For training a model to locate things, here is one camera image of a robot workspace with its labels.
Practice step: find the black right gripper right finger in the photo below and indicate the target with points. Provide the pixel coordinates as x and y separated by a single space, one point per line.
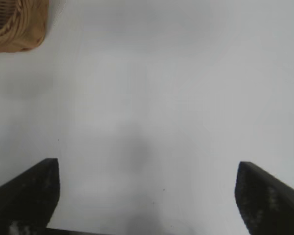
272 208

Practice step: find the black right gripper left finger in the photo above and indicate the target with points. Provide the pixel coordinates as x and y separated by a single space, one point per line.
22 203

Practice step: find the brown woven wicker basket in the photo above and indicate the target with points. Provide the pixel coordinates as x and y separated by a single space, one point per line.
27 31

